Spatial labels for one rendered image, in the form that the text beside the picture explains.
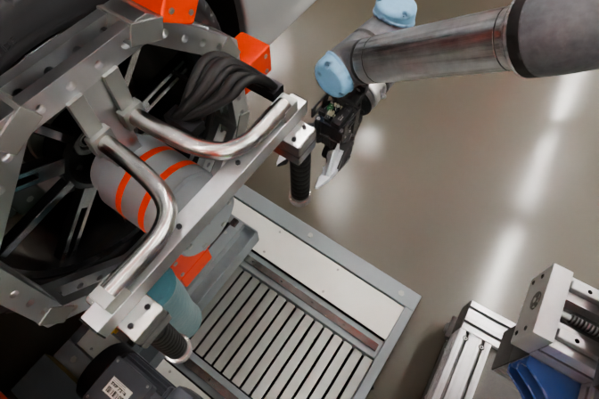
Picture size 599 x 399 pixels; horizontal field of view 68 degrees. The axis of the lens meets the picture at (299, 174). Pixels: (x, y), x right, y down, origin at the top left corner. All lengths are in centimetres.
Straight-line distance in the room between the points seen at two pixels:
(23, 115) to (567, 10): 59
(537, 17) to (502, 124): 158
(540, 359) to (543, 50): 56
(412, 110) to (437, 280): 76
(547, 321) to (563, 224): 111
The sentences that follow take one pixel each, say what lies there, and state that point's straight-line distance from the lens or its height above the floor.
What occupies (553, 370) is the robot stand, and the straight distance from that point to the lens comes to 93.
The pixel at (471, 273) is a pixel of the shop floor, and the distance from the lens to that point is 170.
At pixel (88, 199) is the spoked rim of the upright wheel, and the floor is 78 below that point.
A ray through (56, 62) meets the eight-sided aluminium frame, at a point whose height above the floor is 110.
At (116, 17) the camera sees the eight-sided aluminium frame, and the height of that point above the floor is 112.
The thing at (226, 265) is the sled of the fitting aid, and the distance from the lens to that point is 146.
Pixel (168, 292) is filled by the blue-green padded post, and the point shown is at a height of 74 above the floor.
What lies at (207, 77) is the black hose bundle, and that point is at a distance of 65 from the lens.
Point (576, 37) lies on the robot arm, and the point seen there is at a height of 120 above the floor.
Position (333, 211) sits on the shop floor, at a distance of 169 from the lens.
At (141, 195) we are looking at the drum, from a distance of 72.
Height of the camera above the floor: 150
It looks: 58 degrees down
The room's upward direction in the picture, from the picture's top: straight up
